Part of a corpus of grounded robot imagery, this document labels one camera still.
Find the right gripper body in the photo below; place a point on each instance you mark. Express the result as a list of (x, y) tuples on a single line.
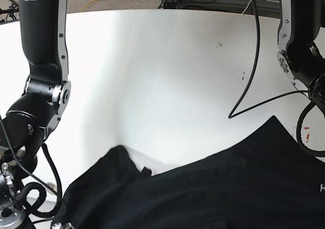
[(15, 209)]

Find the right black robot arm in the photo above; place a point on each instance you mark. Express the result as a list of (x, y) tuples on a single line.
[(37, 113)]

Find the black T-shirt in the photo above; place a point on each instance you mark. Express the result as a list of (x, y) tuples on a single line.
[(265, 181)]

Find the red tape rectangle marking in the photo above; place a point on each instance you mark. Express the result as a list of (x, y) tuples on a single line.
[(305, 134)]

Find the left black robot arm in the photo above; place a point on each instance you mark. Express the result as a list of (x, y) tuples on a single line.
[(298, 55)]

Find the left table cable grommet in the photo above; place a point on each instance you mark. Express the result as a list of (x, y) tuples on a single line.
[(51, 188)]

